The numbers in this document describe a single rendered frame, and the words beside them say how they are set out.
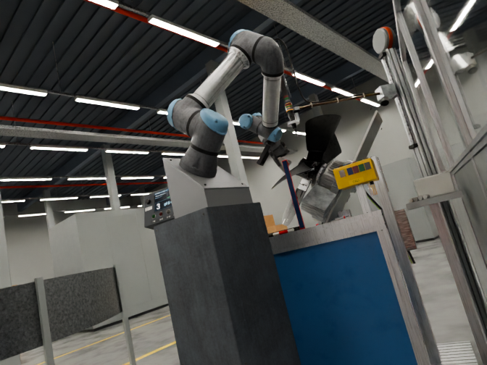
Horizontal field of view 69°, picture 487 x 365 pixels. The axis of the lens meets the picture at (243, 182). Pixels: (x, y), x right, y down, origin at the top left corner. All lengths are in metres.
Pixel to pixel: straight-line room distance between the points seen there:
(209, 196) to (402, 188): 8.05
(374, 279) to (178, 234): 0.82
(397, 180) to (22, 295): 8.00
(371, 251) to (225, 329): 0.70
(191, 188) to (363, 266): 0.78
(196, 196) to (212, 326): 0.44
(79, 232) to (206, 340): 6.48
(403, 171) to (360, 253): 7.57
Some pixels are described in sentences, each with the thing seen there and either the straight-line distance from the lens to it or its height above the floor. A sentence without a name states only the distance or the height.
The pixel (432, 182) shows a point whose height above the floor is 0.94.
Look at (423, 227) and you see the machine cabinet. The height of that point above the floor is 0.33.
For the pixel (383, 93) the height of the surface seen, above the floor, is 1.52.
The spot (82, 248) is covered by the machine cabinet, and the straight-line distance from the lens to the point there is 7.60.
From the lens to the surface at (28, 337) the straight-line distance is 2.71.
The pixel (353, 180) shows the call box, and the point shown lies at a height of 1.00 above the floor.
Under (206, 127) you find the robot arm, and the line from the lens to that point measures 1.32.
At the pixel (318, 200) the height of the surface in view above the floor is 0.99.
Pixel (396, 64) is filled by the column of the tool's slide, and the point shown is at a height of 1.69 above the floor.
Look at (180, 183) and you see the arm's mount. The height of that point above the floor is 1.13.
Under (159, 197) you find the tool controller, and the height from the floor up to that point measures 1.21.
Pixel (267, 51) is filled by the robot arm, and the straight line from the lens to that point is 1.52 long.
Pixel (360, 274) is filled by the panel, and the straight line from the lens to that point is 1.60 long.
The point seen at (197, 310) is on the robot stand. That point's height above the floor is 0.68.
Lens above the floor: 0.84
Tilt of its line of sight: 10 degrees up
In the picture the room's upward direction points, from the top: 14 degrees counter-clockwise
